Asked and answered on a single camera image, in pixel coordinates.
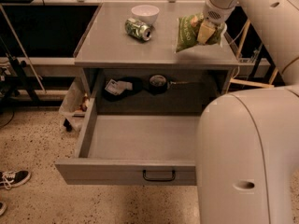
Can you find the green soda can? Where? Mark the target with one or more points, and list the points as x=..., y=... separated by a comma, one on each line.
x=138, y=29

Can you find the clear plastic bin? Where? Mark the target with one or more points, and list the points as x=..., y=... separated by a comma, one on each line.
x=71, y=107

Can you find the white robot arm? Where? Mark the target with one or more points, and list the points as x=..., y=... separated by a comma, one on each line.
x=247, y=145

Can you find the black drawer handle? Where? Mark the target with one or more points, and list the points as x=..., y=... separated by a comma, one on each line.
x=159, y=176

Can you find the black tripod stand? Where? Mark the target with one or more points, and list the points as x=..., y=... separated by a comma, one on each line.
x=20, y=73

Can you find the white bowl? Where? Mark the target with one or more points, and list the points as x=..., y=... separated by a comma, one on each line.
x=146, y=13

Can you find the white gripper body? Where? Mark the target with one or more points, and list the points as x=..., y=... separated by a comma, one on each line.
x=214, y=15

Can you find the black round pan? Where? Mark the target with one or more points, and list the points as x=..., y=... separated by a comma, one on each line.
x=159, y=84

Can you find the grey cabinet counter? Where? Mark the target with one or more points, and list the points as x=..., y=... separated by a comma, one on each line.
x=199, y=74

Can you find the wooden frame stand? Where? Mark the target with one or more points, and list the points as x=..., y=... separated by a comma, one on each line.
x=257, y=68

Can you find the green jalapeno chip bag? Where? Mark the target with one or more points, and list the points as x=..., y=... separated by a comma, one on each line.
x=187, y=35

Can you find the grey open drawer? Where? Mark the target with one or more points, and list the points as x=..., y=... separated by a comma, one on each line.
x=116, y=149

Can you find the black white sneaker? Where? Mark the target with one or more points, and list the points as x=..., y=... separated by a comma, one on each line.
x=13, y=179

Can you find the black bag with paper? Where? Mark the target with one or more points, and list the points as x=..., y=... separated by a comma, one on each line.
x=118, y=89

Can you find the sneaker toe at edge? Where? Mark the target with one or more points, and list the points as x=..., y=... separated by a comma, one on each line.
x=3, y=208

